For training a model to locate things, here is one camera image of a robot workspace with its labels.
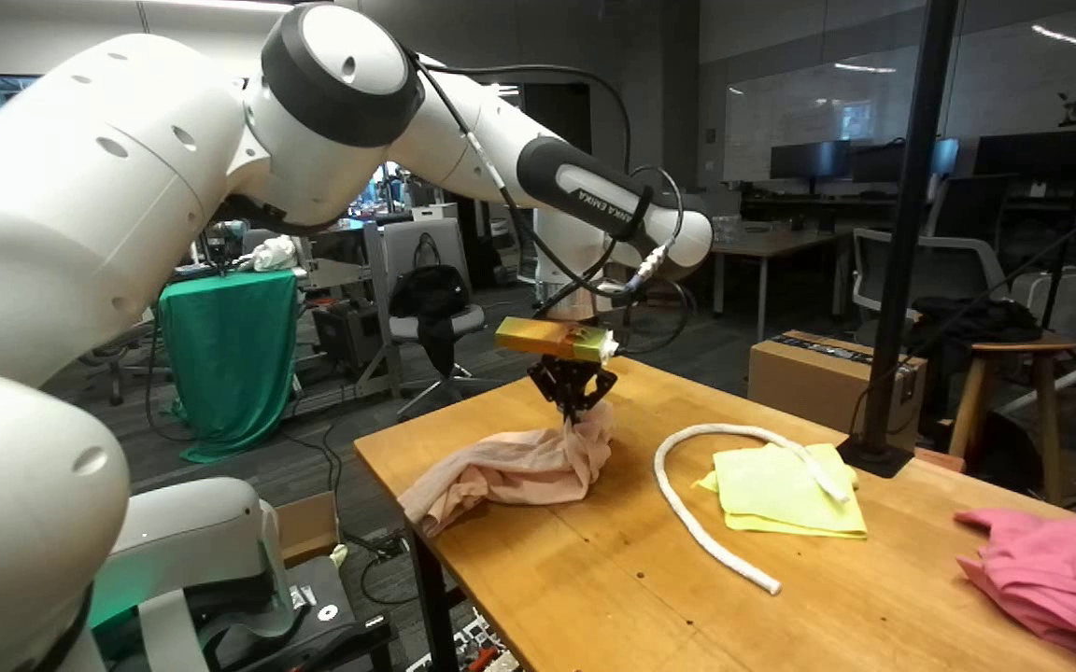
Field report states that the cardboard box on floor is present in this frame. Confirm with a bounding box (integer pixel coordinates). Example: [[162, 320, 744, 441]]
[[747, 328, 926, 441]]

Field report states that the yellow cloth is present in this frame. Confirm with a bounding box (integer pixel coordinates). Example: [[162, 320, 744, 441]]
[[698, 445, 866, 538]]

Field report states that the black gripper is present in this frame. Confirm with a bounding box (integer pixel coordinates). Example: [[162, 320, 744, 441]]
[[538, 357, 618, 423]]

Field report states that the black background office chair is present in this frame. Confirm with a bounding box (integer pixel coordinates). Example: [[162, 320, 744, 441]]
[[388, 264, 487, 413]]

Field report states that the pale peach cloth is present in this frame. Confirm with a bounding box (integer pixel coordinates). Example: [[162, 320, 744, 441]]
[[400, 408, 614, 529]]

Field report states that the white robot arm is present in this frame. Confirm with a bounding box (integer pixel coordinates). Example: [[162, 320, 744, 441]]
[[0, 5, 709, 386]]

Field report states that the pink cloth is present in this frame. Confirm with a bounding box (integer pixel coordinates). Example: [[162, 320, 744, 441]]
[[955, 507, 1076, 652]]

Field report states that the wooden stool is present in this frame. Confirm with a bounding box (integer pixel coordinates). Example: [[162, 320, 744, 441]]
[[946, 338, 1076, 499]]

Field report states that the green draped cloth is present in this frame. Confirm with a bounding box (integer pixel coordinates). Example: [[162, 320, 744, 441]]
[[156, 269, 300, 463]]

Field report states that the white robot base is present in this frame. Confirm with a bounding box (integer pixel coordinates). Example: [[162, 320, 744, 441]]
[[0, 379, 300, 672]]

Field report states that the black camera pole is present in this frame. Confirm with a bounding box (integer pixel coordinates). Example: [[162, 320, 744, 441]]
[[842, 0, 959, 477]]

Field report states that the white rope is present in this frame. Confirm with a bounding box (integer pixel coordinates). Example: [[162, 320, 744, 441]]
[[650, 423, 861, 603]]

